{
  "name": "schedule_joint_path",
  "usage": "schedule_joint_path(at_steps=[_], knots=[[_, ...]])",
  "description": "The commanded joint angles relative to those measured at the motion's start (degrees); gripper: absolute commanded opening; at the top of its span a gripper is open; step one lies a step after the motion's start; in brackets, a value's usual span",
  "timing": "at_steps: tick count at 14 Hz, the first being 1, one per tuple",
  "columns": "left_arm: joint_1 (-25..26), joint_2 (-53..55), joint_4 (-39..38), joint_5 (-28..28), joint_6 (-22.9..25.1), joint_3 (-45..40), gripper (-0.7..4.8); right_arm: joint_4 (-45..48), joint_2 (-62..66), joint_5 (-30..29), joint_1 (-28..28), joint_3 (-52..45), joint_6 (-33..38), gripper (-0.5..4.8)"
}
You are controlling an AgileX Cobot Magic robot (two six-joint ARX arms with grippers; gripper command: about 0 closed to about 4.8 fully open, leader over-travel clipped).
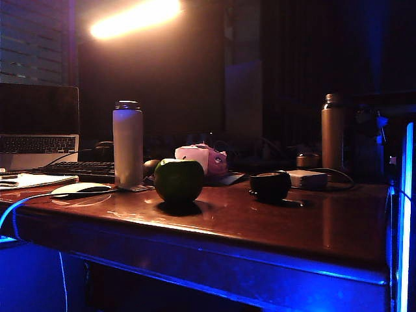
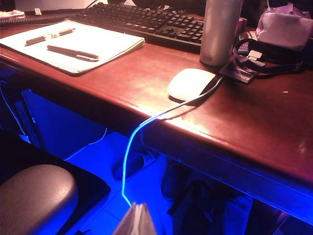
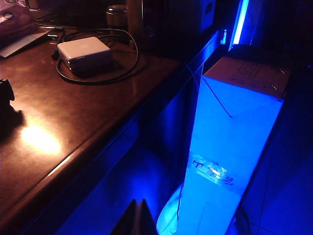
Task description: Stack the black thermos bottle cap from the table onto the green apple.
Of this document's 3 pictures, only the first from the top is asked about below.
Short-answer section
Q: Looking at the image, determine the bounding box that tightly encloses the blue light strip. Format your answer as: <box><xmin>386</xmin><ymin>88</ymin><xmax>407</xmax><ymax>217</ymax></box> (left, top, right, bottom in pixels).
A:
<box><xmin>396</xmin><ymin>121</ymin><xmax>415</xmax><ymax>312</ymax></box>

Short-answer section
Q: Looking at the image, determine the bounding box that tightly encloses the white thermos bottle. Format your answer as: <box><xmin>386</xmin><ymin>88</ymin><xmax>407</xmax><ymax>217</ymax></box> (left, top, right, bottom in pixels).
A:
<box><xmin>112</xmin><ymin>99</ymin><xmax>144</xmax><ymax>190</ymax></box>

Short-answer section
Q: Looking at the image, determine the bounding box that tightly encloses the silver laptop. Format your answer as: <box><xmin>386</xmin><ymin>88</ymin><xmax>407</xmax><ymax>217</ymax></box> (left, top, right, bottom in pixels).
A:
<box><xmin>0</xmin><ymin>83</ymin><xmax>81</xmax><ymax>172</ymax></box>

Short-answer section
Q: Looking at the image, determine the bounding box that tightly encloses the window blind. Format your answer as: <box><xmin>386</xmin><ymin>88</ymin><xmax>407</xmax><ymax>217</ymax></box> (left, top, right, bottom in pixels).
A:
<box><xmin>0</xmin><ymin>0</ymin><xmax>71</xmax><ymax>86</ymax></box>

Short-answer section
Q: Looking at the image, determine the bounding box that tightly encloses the glowing tube lamp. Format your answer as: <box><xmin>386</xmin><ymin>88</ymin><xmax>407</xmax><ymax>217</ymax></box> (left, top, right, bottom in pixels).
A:
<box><xmin>90</xmin><ymin>0</ymin><xmax>183</xmax><ymax>41</ymax></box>

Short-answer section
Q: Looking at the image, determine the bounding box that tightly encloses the pink plush toy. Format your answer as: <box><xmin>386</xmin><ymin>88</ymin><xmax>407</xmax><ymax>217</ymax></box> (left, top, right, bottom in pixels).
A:
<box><xmin>207</xmin><ymin>146</ymin><xmax>229</xmax><ymax>177</ymax></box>

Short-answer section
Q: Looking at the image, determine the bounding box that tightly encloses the white power adapter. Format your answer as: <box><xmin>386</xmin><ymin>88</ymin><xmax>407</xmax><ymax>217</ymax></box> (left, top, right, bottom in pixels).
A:
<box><xmin>287</xmin><ymin>169</ymin><xmax>329</xmax><ymax>189</ymax></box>

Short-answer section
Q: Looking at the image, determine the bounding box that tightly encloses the white cable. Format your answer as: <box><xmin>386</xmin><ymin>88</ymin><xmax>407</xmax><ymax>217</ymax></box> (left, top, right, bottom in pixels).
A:
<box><xmin>0</xmin><ymin>191</ymin><xmax>69</xmax><ymax>312</ymax></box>

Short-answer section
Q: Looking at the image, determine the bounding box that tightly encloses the small black round object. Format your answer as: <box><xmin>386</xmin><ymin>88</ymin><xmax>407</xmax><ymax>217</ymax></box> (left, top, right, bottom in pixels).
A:
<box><xmin>142</xmin><ymin>159</ymin><xmax>162</xmax><ymax>178</ymax></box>

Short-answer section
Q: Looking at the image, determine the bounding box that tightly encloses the small bronze cup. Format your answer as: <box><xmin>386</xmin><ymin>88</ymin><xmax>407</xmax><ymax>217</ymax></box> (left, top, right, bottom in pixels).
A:
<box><xmin>296</xmin><ymin>152</ymin><xmax>321</xmax><ymax>170</ymax></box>

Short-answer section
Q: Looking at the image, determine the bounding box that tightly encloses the white spiral notebook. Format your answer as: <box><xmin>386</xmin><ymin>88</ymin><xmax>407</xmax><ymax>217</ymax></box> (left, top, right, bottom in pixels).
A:
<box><xmin>0</xmin><ymin>172</ymin><xmax>80</xmax><ymax>191</ymax></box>

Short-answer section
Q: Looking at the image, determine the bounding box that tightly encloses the black thermos bottle cap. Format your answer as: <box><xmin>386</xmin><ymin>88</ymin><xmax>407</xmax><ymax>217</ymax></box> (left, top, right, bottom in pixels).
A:
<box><xmin>248</xmin><ymin>170</ymin><xmax>293</xmax><ymax>202</ymax></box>

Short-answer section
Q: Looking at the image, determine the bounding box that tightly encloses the bronze thermos bottle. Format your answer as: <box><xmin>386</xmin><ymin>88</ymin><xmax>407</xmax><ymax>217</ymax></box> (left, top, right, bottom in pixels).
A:
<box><xmin>320</xmin><ymin>93</ymin><xmax>346</xmax><ymax>174</ymax></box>

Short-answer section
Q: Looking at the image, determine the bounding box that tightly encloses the white flat mouse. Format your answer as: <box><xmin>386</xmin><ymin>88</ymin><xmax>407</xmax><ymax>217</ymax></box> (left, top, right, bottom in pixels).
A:
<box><xmin>51</xmin><ymin>181</ymin><xmax>113</xmax><ymax>198</ymax></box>

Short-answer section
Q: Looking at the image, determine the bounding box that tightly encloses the green apple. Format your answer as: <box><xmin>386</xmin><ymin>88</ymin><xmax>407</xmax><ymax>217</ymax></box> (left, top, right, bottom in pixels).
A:
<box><xmin>153</xmin><ymin>156</ymin><xmax>205</xmax><ymax>204</ymax></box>

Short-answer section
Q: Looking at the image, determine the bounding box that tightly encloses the black keyboard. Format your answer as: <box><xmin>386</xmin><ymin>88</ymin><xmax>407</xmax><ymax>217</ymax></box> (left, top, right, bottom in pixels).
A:
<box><xmin>29</xmin><ymin>160</ymin><xmax>116</xmax><ymax>184</ymax></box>

